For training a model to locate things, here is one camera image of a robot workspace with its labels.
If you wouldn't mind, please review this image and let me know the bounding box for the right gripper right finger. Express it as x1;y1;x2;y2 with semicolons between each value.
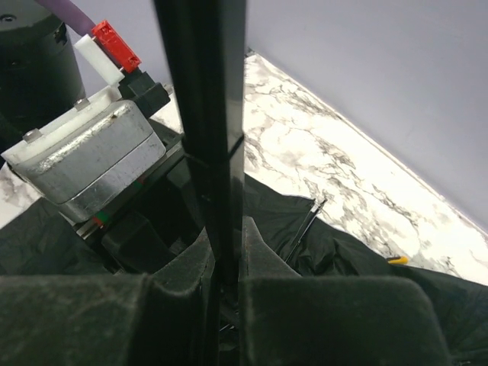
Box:
239;217;451;365

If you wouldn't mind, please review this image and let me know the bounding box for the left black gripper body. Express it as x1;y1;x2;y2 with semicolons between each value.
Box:
75;72;203;274

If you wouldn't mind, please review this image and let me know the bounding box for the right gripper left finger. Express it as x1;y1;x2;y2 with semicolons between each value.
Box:
1;233;214;365

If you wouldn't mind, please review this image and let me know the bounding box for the lavender umbrella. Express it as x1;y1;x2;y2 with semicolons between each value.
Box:
0;0;488;366

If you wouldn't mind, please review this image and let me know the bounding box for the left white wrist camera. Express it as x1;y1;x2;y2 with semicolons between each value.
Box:
2;35;166;223

